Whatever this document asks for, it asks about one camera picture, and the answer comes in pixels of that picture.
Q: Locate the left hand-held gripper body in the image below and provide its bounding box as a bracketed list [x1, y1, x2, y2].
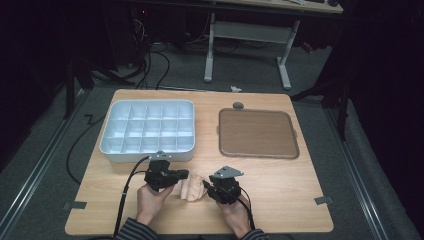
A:
[143, 150, 175, 193]

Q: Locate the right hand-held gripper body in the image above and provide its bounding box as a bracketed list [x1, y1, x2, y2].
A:
[210, 165, 245, 205]

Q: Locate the beige sock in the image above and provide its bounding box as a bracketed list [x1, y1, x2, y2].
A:
[179, 171, 208, 202]

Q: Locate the person's right hand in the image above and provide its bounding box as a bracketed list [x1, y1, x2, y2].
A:
[216, 196, 255, 239]

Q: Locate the person's left hand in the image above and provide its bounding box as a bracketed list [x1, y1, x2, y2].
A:
[135, 182, 175, 226]

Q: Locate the white divided storage box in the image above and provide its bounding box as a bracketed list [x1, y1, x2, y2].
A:
[99, 99, 196, 164]

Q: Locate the brown tray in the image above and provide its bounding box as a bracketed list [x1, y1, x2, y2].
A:
[217, 107, 301, 160]

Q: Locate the grey tape piece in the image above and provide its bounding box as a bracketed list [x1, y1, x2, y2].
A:
[62, 200, 89, 212]
[314, 195, 334, 206]

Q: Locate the black metal stand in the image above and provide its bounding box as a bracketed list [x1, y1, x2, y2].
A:
[62, 59, 136, 120]
[290, 78, 352, 142]

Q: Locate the white-legged background desk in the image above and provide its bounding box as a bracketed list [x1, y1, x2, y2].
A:
[203, 0, 344, 91]

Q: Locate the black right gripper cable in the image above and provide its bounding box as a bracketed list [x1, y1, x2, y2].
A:
[237, 186, 257, 232]

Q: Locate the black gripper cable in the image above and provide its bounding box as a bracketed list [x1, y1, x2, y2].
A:
[112, 154, 152, 240]
[237, 186, 257, 232]

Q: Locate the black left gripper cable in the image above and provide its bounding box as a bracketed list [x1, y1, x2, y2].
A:
[112, 154, 152, 240]

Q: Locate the black floor cable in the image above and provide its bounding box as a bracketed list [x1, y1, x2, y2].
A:
[65, 113, 108, 186]

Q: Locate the bundle of dark cables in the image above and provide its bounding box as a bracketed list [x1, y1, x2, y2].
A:
[131, 14, 172, 91]

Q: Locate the metal floor rail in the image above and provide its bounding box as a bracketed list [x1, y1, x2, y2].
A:
[0, 89, 93, 232]
[324, 106, 390, 240]

